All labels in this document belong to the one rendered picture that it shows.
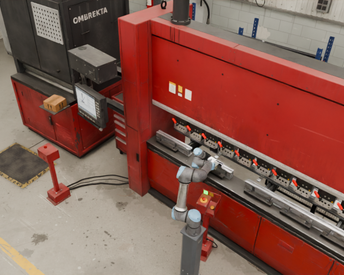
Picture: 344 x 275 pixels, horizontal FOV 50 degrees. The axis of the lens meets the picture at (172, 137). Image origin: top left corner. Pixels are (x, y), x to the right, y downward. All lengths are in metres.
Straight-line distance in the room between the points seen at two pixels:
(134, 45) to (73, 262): 2.41
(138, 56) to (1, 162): 2.91
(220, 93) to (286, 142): 0.73
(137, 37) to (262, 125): 1.43
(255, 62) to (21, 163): 3.77
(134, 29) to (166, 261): 2.47
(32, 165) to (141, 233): 1.99
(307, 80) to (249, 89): 0.54
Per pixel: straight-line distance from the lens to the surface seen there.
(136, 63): 3.73
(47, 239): 4.62
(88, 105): 3.99
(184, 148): 4.09
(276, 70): 3.01
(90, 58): 3.78
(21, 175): 5.48
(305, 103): 3.02
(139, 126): 4.12
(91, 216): 4.72
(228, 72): 3.28
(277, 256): 4.01
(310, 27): 7.62
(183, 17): 3.56
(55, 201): 4.92
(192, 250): 3.61
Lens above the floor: 3.53
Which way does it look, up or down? 37 degrees down
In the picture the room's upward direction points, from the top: 2 degrees clockwise
